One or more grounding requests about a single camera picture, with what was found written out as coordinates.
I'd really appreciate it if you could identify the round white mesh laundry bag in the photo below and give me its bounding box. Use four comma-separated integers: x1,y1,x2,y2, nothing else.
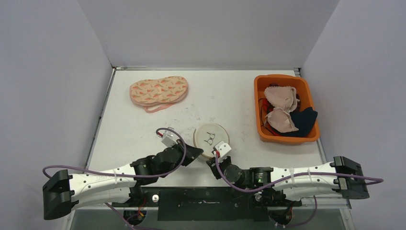
193,123,230,161

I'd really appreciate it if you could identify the floral mesh laundry bag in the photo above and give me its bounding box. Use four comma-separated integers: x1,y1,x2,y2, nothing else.
129,76,189,113

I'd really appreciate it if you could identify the beige pink lace bra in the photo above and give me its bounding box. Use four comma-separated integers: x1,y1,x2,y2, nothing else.
264,86,299,133

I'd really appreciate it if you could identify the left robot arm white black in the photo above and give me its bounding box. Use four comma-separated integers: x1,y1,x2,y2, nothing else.
43,140,203,220

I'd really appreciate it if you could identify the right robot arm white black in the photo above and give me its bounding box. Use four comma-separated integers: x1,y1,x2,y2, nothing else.
206,156,370,206

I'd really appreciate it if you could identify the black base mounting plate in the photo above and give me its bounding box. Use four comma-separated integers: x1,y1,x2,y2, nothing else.
112,187,302,221

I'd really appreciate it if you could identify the navy blue garment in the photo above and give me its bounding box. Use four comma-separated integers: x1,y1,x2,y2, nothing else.
281,107,318,138

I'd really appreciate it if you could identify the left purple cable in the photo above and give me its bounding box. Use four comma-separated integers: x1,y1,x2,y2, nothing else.
42,127,188,230

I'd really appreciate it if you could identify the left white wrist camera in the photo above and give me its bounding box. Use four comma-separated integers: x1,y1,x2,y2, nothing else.
161,128,177,147

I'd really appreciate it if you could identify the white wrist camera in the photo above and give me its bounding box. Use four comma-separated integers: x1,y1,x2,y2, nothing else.
214,141,232,159
161,128,177,147

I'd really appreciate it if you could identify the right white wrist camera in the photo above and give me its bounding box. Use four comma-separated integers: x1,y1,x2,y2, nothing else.
214,141,232,159

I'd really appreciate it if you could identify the red black strappy garment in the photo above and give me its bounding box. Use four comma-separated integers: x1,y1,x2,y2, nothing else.
258,98,281,136

